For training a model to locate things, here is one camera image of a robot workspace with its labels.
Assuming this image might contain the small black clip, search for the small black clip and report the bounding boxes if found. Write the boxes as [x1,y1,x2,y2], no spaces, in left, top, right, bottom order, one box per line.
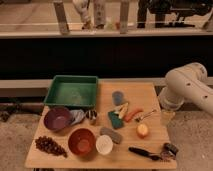
[161,143,179,160]

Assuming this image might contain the purple bowl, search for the purple bowl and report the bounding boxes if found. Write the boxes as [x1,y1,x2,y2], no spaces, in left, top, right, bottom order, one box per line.
[44,106,73,131]

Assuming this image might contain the yellow banana toy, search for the yellow banana toy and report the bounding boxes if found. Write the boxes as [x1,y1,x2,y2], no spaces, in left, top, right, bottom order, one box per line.
[115,103,129,119]

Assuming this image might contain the silver fork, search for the silver fork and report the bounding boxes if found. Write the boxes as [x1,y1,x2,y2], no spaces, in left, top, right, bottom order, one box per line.
[135,109,157,122]

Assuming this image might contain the green scouring pad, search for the green scouring pad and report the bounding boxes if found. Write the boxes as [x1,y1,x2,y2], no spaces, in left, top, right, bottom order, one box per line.
[108,111,124,129]

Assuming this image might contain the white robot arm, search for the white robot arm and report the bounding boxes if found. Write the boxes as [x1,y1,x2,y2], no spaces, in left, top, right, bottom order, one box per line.
[158,62,213,126]

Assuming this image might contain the orange carrot toy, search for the orange carrot toy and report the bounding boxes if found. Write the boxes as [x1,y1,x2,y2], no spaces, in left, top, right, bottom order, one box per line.
[124,108,143,122]

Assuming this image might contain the black handled brush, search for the black handled brush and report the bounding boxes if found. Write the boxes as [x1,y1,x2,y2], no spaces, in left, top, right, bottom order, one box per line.
[128,147,161,161]

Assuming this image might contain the brown grape bunch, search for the brown grape bunch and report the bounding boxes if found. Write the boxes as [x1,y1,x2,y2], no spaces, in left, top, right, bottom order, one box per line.
[35,136,68,158]

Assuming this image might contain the orange bowl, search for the orange bowl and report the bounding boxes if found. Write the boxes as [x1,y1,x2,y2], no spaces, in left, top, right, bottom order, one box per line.
[68,128,95,156]

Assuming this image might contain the yellow apple toy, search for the yellow apple toy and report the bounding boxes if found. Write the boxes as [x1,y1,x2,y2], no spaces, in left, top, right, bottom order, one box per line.
[136,124,149,138]

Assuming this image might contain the white paper cup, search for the white paper cup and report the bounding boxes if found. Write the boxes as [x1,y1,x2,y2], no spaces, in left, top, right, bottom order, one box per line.
[96,135,113,155]

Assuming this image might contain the crumpled grey cloth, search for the crumpled grey cloth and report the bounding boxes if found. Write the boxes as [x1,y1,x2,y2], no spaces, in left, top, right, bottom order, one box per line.
[70,110,86,126]

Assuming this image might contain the green plastic tray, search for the green plastic tray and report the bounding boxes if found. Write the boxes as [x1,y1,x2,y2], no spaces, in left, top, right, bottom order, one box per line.
[44,75,98,108]

